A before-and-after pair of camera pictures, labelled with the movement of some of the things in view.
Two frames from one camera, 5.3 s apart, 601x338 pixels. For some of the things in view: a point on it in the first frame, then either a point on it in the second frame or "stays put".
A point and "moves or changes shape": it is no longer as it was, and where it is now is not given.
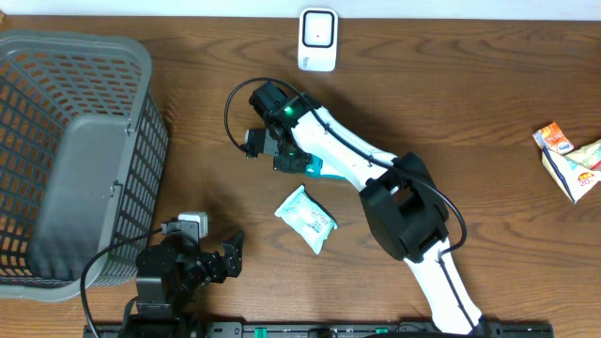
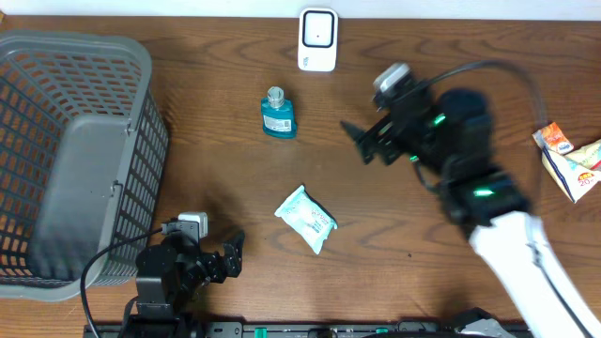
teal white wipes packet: [307, 219] stays put
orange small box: [552, 138] stays put
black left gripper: [217, 270] stays put
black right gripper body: [286, 159] → [418, 137]
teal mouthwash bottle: [314, 168] moves or changes shape
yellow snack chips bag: [577, 170] stays put
